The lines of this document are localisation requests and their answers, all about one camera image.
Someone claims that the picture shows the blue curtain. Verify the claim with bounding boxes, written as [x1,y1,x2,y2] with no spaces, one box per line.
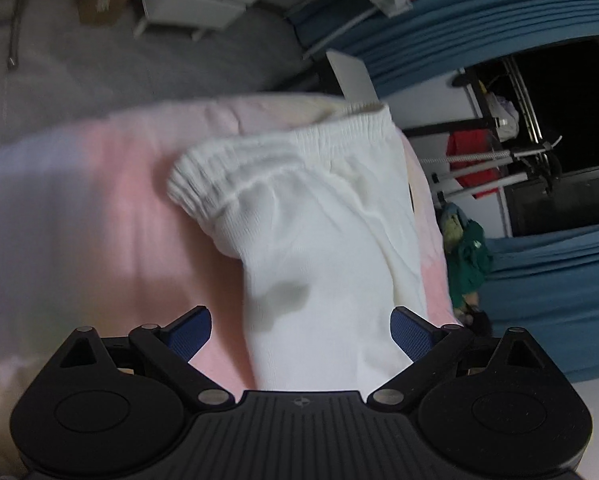
[299,0,599,97]
[478,232,599,387]

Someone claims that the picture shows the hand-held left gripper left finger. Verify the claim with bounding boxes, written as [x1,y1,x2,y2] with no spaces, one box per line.
[59,304,230,406]

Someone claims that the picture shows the dark window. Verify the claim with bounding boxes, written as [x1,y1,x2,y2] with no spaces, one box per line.
[452,35,599,237]

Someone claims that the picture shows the green garment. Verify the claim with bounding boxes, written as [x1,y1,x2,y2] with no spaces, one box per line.
[439,202,495,312]

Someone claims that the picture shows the white pants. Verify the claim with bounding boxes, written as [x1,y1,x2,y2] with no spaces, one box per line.
[168,104,426,392]

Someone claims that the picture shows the pastel bed sheet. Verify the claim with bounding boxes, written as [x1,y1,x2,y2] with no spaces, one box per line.
[0,94,461,463]

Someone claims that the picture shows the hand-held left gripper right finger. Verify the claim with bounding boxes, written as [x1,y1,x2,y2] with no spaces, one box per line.
[367,306,541,406]

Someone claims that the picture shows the white hanging cloth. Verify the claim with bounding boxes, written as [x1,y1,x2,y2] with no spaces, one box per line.
[483,92,521,142]

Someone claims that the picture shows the metal hose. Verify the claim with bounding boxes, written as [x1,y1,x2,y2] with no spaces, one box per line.
[6,0,38,69]

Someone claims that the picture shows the red garment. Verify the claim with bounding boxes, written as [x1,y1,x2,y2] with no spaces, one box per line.
[446,129,504,199]

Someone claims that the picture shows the black clothes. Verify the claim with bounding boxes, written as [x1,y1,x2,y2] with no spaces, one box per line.
[458,309,496,337]

